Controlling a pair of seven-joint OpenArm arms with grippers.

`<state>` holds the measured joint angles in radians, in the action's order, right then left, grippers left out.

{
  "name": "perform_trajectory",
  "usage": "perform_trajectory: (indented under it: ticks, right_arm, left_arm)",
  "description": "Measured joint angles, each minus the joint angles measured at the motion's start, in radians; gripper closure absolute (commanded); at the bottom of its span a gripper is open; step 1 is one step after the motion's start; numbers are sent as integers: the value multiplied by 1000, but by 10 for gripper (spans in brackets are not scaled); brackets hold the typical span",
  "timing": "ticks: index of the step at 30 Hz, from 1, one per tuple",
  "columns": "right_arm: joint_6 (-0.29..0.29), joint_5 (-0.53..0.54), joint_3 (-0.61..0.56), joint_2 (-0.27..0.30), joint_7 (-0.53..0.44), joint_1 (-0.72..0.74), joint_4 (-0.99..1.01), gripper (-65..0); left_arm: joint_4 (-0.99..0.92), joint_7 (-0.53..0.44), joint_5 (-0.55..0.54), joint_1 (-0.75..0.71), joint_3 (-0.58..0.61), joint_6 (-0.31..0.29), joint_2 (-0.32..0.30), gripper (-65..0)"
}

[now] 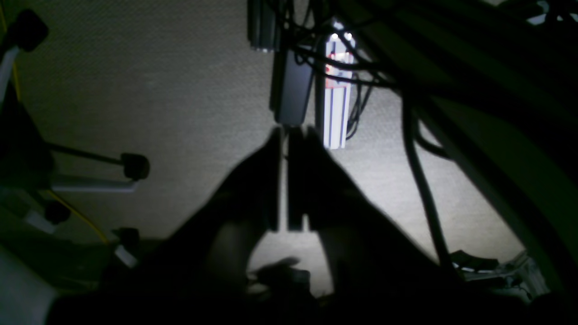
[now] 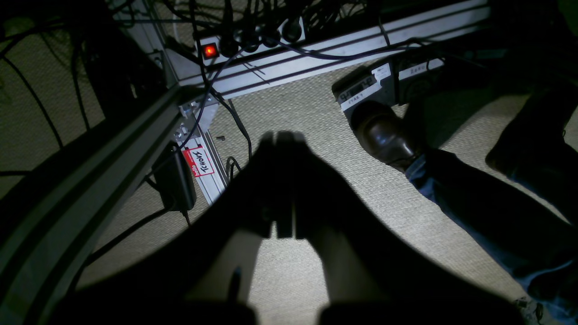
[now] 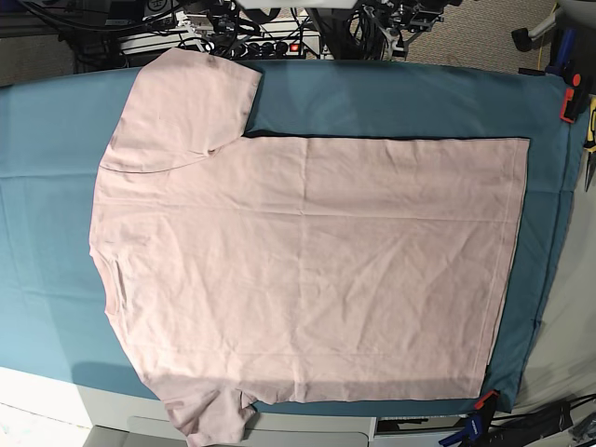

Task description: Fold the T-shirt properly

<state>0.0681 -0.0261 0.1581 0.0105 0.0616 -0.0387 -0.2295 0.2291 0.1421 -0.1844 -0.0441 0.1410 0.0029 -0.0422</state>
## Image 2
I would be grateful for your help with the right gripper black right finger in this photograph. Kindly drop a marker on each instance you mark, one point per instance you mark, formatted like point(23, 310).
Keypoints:
point(372, 276)

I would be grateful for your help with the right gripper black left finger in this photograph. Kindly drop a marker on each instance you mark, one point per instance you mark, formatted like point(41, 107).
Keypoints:
point(204, 275)

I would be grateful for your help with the black power adapter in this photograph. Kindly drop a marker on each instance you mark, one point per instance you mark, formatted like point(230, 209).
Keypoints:
point(174, 179)

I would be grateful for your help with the red name sticker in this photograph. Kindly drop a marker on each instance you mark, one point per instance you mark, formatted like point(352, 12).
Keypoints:
point(199, 161)

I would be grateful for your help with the brown leather shoe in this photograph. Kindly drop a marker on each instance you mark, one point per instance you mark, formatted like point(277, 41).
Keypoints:
point(385, 136)

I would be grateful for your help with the blue jeans leg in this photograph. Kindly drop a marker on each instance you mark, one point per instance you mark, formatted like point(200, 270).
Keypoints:
point(534, 246)

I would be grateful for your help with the black labelled foot pedal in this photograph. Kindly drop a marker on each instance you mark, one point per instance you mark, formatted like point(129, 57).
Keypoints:
point(392, 81)

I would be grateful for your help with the white power strip red switch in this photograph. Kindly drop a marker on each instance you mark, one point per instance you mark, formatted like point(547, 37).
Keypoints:
point(220, 47)

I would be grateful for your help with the aluminium frame rail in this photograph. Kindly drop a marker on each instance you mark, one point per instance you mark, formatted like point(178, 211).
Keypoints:
point(338, 34)

